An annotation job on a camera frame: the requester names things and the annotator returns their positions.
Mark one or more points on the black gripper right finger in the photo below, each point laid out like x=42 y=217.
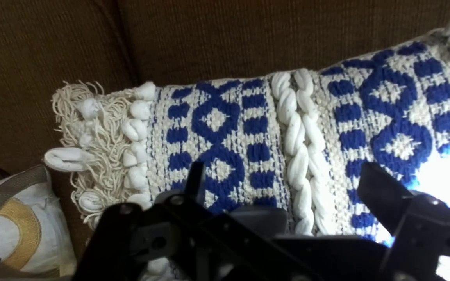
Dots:
x=385 y=197

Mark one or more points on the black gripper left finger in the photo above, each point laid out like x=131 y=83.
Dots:
x=195 y=181

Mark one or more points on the blue white knitted pillow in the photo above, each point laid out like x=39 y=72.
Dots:
x=296 y=119

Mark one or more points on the brown fabric sofa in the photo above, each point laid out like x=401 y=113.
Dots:
x=234 y=36

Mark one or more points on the yellow wave patterned pillow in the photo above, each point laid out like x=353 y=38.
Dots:
x=15 y=228

